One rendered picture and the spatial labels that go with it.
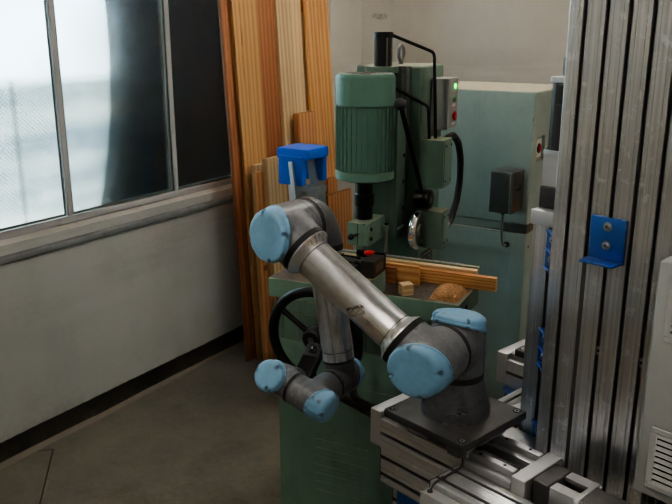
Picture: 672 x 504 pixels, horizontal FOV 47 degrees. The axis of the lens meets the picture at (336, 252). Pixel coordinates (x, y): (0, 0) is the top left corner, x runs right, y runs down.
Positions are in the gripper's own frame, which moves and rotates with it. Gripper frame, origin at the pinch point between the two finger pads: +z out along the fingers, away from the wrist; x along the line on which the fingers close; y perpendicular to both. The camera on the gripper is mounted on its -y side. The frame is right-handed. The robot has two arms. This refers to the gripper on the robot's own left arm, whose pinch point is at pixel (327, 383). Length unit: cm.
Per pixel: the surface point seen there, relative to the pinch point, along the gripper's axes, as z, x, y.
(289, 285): 12.4, -24.0, -26.8
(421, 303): 12.0, 17.9, -27.2
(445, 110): 25, 10, -91
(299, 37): 132, -112, -178
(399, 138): 14, 0, -77
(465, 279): 24, 26, -38
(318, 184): 91, -62, -85
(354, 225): 13, -8, -48
